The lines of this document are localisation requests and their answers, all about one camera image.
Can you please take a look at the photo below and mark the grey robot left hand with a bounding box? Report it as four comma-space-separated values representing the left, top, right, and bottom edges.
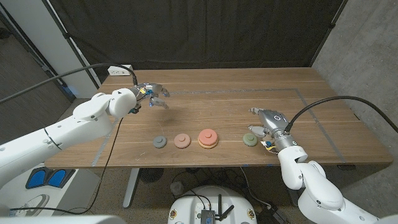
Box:
129, 82, 171, 114

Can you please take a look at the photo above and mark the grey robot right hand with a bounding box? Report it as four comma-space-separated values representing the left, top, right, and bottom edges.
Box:
248, 107, 298, 153

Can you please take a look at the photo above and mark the coral red toy disc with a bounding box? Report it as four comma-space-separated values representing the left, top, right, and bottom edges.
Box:
198, 128, 219, 146

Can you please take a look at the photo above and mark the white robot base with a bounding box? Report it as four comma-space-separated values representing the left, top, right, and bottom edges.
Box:
167, 185, 258, 224

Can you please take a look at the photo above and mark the green toy disc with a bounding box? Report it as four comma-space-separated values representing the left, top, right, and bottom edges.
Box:
243, 133, 259, 147

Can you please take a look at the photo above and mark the grey toy disc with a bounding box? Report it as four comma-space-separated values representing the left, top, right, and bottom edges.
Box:
152, 135, 168, 149

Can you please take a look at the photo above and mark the dusty pink toy disc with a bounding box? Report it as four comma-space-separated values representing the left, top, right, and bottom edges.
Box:
174, 133, 192, 149

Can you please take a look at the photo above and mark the orange toy disc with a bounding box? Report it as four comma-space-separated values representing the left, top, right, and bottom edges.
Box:
198, 139, 220, 149

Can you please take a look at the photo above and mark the white power strip box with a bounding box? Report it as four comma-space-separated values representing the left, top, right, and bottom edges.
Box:
107, 64, 134, 77

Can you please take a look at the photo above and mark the grey tape outline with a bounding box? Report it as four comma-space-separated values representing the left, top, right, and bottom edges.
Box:
93, 88, 348, 167

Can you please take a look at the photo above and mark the black backdrop curtain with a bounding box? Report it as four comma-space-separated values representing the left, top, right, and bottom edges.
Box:
48, 0, 346, 84

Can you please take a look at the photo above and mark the grey table leg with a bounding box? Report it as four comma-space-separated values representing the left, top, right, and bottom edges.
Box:
285, 188, 300, 208

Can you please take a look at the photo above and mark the small black floor fan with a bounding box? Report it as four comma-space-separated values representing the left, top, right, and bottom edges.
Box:
139, 167, 164, 184

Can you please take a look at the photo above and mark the black power adapter box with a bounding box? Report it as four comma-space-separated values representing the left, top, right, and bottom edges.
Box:
256, 205, 289, 224

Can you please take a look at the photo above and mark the black backdrop stand pole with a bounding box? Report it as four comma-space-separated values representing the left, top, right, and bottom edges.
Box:
41, 0, 103, 90
308, 0, 349, 68

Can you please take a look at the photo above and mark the round grey floor object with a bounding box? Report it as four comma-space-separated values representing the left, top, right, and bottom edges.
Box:
170, 181, 185, 196

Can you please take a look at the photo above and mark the white table leg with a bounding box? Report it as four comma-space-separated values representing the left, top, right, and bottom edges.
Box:
123, 167, 141, 208

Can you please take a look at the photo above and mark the grey router with black antennas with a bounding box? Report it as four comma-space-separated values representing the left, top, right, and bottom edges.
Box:
200, 194, 235, 224

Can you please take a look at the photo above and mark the white floor platform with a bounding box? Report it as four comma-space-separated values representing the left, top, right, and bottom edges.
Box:
0, 163, 101, 218

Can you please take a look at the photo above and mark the blue foot pedal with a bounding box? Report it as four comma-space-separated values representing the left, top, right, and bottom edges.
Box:
46, 169, 75, 189
26, 169, 47, 190

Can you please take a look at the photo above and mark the white robot torso edge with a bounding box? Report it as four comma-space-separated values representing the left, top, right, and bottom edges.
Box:
0, 215, 127, 224

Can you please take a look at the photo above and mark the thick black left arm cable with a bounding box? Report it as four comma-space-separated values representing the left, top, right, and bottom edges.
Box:
0, 63, 138, 105

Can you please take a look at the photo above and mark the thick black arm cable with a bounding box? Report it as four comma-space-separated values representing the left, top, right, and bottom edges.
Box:
0, 63, 138, 105
284, 95, 398, 133

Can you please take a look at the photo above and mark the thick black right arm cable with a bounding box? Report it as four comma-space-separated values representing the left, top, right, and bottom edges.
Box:
284, 95, 398, 133

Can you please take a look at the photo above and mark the thin black left wrist cable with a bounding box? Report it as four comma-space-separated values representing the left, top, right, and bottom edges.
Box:
9, 117, 124, 215

